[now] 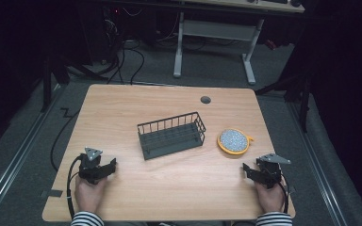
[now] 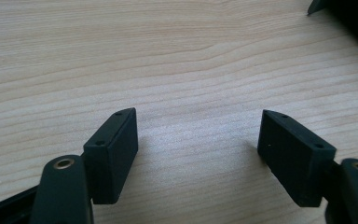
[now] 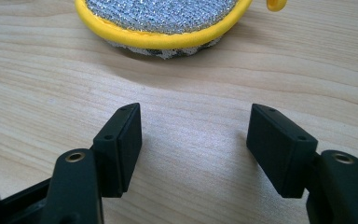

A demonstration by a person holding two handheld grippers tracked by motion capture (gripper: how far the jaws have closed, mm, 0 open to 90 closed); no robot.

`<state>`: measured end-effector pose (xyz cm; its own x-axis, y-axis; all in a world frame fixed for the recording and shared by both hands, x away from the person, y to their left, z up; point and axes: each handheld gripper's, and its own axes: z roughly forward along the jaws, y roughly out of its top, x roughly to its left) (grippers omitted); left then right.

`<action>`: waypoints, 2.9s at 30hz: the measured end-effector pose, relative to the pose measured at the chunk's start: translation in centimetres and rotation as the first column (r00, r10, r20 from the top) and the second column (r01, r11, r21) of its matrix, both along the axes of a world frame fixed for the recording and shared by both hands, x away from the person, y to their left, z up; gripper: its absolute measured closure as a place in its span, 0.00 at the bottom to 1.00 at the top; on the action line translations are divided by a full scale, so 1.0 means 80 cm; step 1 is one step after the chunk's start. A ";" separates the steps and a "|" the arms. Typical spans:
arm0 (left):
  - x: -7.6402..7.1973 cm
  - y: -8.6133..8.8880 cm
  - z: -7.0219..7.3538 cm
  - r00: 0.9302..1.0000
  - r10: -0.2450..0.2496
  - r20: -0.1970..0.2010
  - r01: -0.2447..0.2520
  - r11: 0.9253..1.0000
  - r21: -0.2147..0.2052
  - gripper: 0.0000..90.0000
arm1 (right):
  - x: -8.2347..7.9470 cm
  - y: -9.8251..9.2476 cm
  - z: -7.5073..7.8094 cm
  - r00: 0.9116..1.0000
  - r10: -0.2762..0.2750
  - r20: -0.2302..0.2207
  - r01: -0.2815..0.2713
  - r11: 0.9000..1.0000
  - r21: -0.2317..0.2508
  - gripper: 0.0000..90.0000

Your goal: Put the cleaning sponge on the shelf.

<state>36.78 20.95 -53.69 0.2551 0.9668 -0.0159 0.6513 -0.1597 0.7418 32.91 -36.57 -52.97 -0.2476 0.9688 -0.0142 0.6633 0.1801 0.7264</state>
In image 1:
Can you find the white-framed wooden desk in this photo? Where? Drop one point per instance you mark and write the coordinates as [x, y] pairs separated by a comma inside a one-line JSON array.
[[217, 30]]

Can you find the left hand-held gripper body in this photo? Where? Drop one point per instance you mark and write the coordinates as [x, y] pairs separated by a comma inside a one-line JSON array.
[[89, 168]]

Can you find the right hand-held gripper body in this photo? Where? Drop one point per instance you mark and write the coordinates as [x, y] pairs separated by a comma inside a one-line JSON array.
[[270, 172]]

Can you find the black metal stand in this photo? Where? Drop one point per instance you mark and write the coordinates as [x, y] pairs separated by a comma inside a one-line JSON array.
[[46, 84], [304, 100]]

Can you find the grey tape strip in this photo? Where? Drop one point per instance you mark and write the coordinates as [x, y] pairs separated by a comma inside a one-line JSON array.
[[54, 193]]

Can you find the metal floor rail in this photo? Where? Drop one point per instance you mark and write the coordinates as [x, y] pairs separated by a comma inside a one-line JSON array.
[[12, 163], [320, 175]]

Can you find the person's right hand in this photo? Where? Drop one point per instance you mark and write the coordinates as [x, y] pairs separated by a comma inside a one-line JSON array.
[[271, 198]]

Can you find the person's left hand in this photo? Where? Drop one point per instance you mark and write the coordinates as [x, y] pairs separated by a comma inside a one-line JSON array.
[[89, 195]]

